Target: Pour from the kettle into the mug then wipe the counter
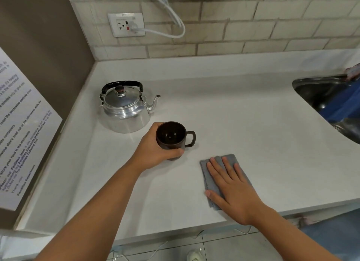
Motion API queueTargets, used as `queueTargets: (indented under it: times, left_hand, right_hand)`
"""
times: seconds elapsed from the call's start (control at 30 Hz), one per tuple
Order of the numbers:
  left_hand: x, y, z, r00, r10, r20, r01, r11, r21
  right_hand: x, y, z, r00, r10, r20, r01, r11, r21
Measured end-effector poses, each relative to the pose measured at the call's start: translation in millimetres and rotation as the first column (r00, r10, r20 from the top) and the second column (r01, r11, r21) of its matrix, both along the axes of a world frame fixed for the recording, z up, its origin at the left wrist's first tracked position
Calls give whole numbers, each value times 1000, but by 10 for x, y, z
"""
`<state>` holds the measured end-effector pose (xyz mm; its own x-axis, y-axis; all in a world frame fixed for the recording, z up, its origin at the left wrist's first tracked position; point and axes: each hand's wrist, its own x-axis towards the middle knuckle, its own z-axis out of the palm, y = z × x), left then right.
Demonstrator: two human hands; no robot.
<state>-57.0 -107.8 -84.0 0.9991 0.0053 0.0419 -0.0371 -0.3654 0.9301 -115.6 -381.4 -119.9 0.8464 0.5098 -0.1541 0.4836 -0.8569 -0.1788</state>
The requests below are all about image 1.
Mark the person's right hand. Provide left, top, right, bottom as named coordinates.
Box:
left=206, top=156, right=275, bottom=226

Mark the grey cloth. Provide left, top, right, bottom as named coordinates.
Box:
left=200, top=153, right=254, bottom=211

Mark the person's right forearm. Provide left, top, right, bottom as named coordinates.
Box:
left=247, top=209, right=343, bottom=261

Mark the pinkish sponge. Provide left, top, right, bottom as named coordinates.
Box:
left=345, top=62, right=360, bottom=82

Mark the white power plug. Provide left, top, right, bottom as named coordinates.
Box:
left=127, top=21, right=146, bottom=35

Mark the person's blue jeans leg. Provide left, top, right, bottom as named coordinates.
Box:
left=298, top=212, right=360, bottom=261

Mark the white power cable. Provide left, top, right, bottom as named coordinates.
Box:
left=145, top=0, right=186, bottom=39

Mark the small white floor device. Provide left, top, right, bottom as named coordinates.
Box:
left=187, top=249, right=205, bottom=261

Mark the person's left hand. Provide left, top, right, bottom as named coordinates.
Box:
left=128, top=122, right=185, bottom=175

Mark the white printed paper notice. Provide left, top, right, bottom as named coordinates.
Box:
left=0, top=46, right=63, bottom=212

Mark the thin white floor cable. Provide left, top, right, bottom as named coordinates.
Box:
left=108, top=225, right=252, bottom=261

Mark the person's left forearm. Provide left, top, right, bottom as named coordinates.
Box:
left=33, top=162, right=142, bottom=261

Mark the silver kettle with black handle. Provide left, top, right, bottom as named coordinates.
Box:
left=99, top=80, right=161, bottom=134

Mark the blue item in sink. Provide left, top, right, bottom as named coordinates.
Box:
left=320, top=80, right=360, bottom=124

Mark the stainless steel sink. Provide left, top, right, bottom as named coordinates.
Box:
left=292, top=74, right=360, bottom=145

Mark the dark brown mug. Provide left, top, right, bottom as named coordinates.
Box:
left=156, top=121, right=196, bottom=161

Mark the white wall outlet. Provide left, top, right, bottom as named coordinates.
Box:
left=107, top=12, right=146, bottom=38

